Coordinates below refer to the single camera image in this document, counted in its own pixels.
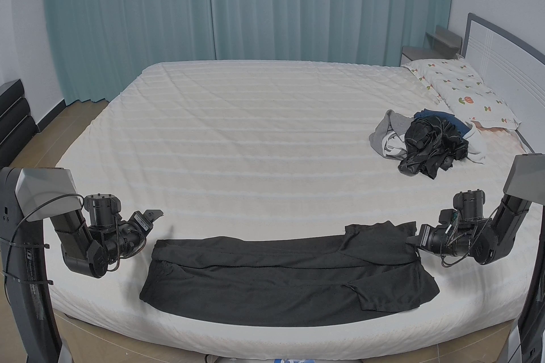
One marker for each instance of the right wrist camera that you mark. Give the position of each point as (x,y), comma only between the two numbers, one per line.
(448,216)

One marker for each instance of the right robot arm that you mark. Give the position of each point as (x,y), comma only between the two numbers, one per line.
(519,199)

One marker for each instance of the white printed pillow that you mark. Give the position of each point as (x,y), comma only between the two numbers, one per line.
(464,91)

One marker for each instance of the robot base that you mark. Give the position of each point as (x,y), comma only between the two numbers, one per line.
(293,361)

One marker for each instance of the black chest of drawers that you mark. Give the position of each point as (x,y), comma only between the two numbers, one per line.
(12,119)

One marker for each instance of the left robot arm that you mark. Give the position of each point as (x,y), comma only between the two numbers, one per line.
(30,250)

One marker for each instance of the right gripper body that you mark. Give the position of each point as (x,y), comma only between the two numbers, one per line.
(432,240)

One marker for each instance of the bed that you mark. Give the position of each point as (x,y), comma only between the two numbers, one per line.
(255,131)

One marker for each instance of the pile of clothes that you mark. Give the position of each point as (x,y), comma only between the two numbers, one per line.
(430,142)

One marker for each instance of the grey bedside table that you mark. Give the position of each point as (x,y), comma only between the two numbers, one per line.
(443,39)

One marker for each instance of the black T-shirt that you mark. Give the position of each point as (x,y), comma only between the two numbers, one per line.
(276,276)

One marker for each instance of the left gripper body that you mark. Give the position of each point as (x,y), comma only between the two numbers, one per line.
(134,231)

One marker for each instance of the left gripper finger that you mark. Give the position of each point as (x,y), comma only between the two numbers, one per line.
(154,214)

